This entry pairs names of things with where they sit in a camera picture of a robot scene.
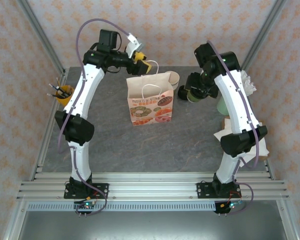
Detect green paper coffee cup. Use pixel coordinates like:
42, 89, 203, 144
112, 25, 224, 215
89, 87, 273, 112
186, 89, 204, 104

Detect printed paper bag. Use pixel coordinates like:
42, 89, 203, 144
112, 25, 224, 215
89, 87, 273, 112
126, 59, 175, 127

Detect stack of paper cups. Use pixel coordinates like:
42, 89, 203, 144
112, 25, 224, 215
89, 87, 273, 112
164, 71, 180, 90

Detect mint green straw holder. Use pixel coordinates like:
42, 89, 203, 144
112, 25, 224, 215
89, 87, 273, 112
216, 96, 231, 116

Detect yellow pen holder cup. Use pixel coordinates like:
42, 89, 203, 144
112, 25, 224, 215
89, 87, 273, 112
55, 85, 73, 107

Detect white paper napkins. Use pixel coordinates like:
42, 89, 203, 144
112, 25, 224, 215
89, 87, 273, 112
213, 117, 270, 161

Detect right electronics board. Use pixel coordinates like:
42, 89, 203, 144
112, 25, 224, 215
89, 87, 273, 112
214, 201, 243, 216

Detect electronics board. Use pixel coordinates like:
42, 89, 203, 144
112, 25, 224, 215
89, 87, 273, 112
73, 201, 97, 217
214, 201, 243, 216

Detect left electronics board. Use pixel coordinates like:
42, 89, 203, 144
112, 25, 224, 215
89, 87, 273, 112
73, 201, 97, 217

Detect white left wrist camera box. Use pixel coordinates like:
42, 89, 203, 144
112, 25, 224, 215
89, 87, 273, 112
125, 33, 144, 60

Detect aluminium frame post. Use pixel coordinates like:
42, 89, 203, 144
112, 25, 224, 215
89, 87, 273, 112
16, 0, 66, 73
239, 0, 287, 71

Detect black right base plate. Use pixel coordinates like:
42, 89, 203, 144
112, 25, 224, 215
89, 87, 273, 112
196, 182, 241, 200

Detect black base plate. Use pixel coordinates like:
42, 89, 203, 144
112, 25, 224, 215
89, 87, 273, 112
196, 182, 241, 200
63, 183, 110, 200

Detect aluminium rail beam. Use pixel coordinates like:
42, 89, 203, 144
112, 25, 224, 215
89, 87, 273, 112
16, 172, 291, 201

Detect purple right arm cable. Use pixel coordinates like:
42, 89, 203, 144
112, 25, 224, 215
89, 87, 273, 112
206, 39, 262, 216

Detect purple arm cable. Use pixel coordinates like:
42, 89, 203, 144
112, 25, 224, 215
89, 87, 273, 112
57, 19, 133, 218
206, 39, 262, 216

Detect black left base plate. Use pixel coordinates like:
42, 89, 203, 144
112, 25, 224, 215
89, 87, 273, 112
63, 183, 110, 200

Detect slotted grey cable duct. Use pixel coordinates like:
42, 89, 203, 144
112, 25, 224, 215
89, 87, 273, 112
27, 202, 217, 212

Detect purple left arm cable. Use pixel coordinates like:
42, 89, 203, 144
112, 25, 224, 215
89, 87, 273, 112
57, 19, 133, 218

